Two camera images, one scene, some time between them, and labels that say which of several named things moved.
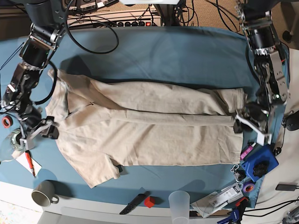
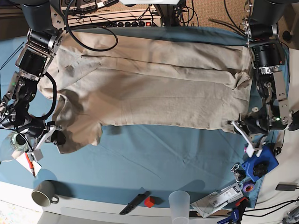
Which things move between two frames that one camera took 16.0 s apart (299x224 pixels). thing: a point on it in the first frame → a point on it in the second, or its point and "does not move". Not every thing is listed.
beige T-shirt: x=99 y=123 → x=196 y=76
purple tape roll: x=248 y=186 does not move
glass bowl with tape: x=10 y=149 does not move
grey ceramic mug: x=43 y=194 does not move
